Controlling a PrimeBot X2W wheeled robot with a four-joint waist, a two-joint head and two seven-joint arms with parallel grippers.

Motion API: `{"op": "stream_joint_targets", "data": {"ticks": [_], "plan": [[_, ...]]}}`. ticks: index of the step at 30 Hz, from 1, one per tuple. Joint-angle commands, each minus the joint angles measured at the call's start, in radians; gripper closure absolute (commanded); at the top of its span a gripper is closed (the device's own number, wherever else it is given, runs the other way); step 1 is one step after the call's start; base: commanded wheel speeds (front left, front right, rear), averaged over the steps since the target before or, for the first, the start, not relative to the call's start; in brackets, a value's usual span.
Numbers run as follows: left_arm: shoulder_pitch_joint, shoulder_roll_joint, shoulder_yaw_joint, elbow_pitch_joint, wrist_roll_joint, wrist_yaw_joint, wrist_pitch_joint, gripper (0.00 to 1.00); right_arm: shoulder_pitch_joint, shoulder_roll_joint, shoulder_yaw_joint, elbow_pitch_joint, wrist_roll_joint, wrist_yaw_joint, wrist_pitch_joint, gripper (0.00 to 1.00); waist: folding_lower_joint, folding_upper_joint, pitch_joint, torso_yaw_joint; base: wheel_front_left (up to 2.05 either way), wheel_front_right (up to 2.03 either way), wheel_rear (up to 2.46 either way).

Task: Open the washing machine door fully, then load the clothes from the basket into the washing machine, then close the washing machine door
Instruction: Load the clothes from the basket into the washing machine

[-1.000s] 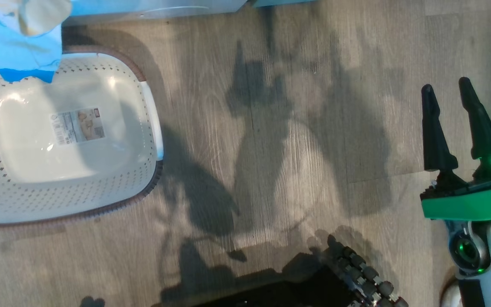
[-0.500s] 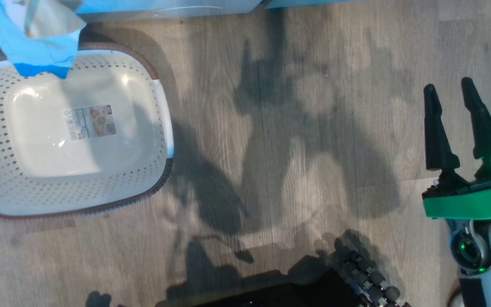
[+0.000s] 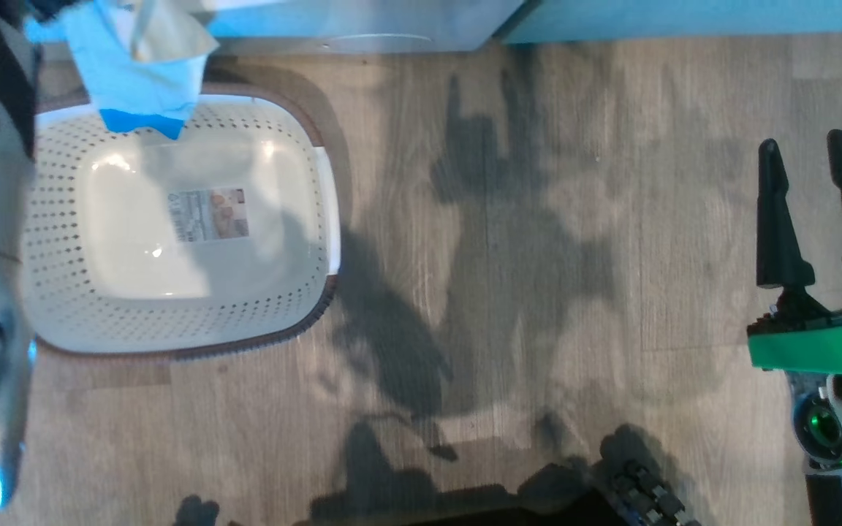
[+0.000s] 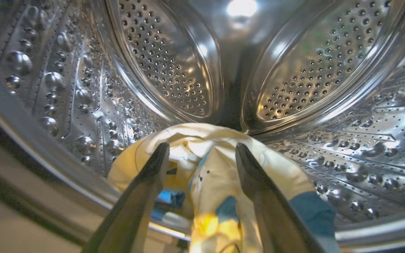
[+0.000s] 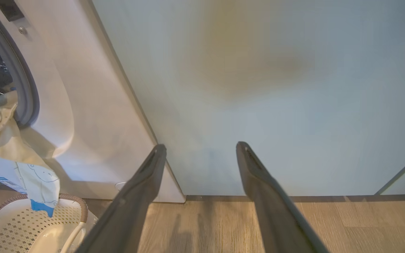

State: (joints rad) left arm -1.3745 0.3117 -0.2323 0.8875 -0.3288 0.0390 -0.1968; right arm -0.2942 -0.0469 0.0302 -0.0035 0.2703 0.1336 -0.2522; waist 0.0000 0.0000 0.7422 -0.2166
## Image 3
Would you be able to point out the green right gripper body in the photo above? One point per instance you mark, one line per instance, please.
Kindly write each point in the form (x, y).
(816, 343)

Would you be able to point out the pale yellow cloth garments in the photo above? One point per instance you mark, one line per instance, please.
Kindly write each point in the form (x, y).
(136, 80)

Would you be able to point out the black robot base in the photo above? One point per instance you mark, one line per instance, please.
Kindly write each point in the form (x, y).
(647, 497)

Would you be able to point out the white front-load washing machine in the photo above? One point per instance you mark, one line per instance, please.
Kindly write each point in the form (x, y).
(362, 25)

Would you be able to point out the plain pale green cabinet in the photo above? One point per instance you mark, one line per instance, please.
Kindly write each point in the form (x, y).
(684, 14)

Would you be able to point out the paper basket product sticker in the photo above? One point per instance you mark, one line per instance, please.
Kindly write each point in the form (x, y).
(209, 215)

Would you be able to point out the white perforated laundry basket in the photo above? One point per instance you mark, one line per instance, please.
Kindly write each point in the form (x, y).
(172, 321)

